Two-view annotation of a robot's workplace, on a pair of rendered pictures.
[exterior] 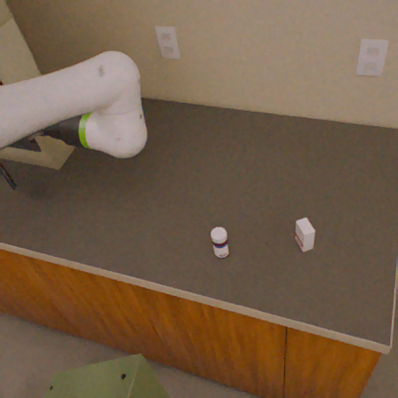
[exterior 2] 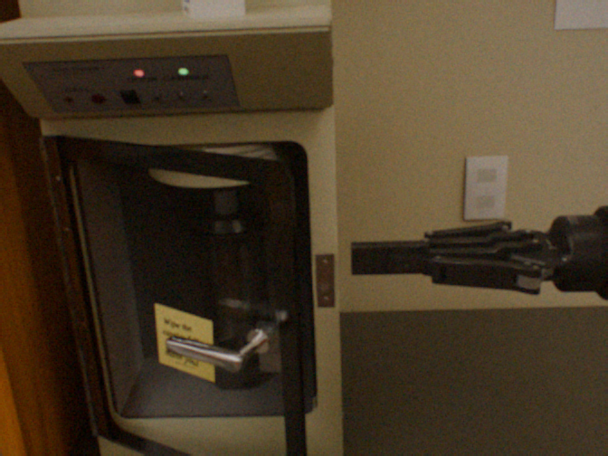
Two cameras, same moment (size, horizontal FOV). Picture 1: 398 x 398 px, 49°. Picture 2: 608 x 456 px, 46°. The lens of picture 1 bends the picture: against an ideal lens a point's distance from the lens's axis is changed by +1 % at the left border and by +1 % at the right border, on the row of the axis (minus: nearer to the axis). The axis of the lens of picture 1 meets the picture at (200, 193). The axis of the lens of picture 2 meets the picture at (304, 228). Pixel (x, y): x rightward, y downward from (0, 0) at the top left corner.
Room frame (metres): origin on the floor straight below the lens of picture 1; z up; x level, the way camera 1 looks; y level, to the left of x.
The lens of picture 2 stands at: (0.39, 0.80, 1.57)
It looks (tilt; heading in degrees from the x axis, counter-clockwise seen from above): 22 degrees down; 334
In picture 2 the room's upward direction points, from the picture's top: 3 degrees counter-clockwise
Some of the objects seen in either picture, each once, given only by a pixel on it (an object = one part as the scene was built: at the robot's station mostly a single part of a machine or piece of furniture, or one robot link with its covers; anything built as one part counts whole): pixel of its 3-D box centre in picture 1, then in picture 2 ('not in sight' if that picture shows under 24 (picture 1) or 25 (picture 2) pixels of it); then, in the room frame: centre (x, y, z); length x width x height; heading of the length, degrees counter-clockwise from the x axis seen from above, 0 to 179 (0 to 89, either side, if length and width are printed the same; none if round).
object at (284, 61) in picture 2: not in sight; (168, 70); (1.08, 0.61, 1.46); 0.32 x 0.11 x 0.10; 62
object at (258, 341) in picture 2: not in sight; (216, 345); (0.99, 0.61, 1.20); 0.10 x 0.05 x 0.03; 34
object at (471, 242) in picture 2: not in sight; (476, 250); (0.90, 0.37, 1.28); 0.11 x 0.01 x 0.04; 60
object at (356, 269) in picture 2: not in sight; (386, 259); (0.93, 0.45, 1.28); 0.07 x 0.01 x 0.03; 61
